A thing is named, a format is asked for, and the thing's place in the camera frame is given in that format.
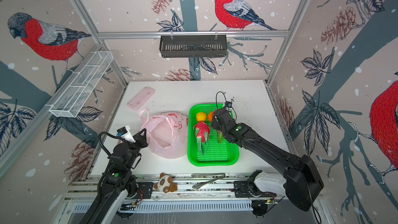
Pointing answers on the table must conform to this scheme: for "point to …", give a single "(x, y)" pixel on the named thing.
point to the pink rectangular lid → (138, 100)
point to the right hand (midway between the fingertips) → (216, 120)
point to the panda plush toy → (165, 184)
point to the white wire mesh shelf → (69, 102)
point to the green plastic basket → (214, 153)
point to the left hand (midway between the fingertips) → (144, 129)
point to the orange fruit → (210, 116)
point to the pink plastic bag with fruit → (167, 134)
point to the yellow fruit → (201, 116)
